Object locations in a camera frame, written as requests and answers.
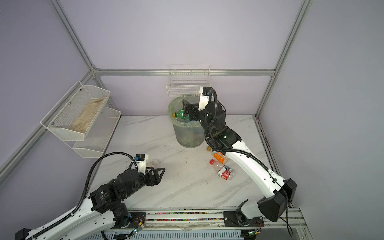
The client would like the clear bottle yellow label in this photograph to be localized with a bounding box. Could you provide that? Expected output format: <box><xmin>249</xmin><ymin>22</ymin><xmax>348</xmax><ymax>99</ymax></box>
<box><xmin>147</xmin><ymin>160</ymin><xmax>159</xmax><ymax>168</ymax></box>

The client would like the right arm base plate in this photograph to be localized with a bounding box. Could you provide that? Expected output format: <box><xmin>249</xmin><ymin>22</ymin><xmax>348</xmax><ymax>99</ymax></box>
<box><xmin>223</xmin><ymin>211</ymin><xmax>265</xmax><ymax>228</ymax></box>

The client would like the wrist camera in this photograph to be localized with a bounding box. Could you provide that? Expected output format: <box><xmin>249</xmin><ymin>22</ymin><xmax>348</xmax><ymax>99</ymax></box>
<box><xmin>198</xmin><ymin>87</ymin><xmax>212</xmax><ymax>111</ymax></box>
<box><xmin>134</xmin><ymin>154</ymin><xmax>149</xmax><ymax>175</ymax></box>

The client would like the white wire wall basket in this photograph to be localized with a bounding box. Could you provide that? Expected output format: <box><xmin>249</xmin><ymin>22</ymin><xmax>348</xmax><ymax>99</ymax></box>
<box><xmin>166</xmin><ymin>65</ymin><xmax>211</xmax><ymax>98</ymax></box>

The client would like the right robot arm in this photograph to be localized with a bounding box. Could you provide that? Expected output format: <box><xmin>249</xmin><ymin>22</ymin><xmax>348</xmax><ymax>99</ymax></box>
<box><xmin>182</xmin><ymin>87</ymin><xmax>297</xmax><ymax>225</ymax></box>

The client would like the green soda bottle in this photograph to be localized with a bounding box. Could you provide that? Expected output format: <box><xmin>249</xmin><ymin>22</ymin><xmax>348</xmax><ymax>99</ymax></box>
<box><xmin>172</xmin><ymin>109</ymin><xmax>190</xmax><ymax>123</ymax></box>

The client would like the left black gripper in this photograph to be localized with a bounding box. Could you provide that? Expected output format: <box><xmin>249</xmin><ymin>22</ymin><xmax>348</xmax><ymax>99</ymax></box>
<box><xmin>121</xmin><ymin>167</ymin><xmax>165</xmax><ymax>200</ymax></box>

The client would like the white mesh upper shelf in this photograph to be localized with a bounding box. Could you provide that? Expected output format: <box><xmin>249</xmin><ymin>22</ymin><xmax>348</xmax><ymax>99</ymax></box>
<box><xmin>40</xmin><ymin>81</ymin><xmax>110</xmax><ymax>142</ymax></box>

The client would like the mesh waste bin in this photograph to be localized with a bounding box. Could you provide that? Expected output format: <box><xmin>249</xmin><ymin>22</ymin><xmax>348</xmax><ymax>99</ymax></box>
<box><xmin>167</xmin><ymin>95</ymin><xmax>211</xmax><ymax>148</ymax></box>

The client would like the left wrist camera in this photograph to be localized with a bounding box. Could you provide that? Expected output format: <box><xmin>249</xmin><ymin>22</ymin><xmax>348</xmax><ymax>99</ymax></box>
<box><xmin>134</xmin><ymin>154</ymin><xmax>149</xmax><ymax>175</ymax></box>

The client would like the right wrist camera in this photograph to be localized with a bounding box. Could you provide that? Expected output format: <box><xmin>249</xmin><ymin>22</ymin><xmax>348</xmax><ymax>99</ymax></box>
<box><xmin>198</xmin><ymin>87</ymin><xmax>212</xmax><ymax>111</ymax></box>

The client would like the beige cloth in shelf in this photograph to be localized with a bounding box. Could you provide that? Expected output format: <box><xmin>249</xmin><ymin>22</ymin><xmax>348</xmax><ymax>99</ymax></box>
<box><xmin>71</xmin><ymin>97</ymin><xmax>105</xmax><ymax>134</ymax></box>

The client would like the orange label bottle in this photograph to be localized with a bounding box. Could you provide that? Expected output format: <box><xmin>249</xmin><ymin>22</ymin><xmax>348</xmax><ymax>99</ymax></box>
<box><xmin>207</xmin><ymin>146</ymin><xmax>229</xmax><ymax>164</ymax></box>

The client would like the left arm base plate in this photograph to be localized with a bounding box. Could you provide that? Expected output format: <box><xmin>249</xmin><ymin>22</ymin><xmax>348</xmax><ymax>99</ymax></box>
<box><xmin>126</xmin><ymin>212</ymin><xmax>147</xmax><ymax>229</ymax></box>

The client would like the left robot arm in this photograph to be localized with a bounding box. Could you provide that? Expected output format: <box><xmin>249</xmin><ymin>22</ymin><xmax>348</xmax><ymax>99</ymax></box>
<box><xmin>15</xmin><ymin>153</ymin><xmax>166</xmax><ymax>240</ymax></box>

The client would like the red label crushed bottle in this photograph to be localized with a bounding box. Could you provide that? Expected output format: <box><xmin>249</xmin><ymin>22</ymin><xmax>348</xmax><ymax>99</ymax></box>
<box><xmin>209</xmin><ymin>159</ymin><xmax>234</xmax><ymax>181</ymax></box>

